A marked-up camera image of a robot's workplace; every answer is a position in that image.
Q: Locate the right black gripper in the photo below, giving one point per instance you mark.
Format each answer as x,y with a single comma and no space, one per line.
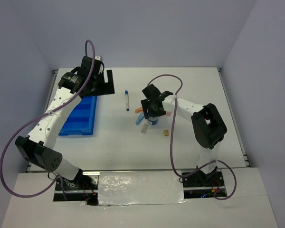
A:
146,104

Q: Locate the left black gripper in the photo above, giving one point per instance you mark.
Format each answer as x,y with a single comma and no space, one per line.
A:
107,88

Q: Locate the orange translucent cap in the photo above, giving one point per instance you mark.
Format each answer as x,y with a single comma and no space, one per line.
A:
138,110

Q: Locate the blue jar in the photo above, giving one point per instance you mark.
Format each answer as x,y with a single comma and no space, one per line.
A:
154,121

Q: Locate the blue translucent cap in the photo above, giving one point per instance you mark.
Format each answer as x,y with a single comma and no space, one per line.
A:
139,119

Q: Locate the grey eraser block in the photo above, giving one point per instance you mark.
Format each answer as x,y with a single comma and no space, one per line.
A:
144,128

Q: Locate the blue white marker pen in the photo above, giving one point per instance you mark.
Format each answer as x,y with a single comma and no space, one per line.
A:
127,100

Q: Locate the tan eraser block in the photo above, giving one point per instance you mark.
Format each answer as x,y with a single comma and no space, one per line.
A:
166,132

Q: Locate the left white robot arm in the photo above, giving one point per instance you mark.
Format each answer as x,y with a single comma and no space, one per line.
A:
38,146

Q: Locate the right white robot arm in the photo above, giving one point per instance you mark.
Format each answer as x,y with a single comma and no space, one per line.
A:
208,127

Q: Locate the blue compartment tray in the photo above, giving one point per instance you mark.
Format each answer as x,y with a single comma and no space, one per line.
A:
82,118

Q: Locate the silver foil sheet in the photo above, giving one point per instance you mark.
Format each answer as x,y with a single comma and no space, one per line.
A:
139,188

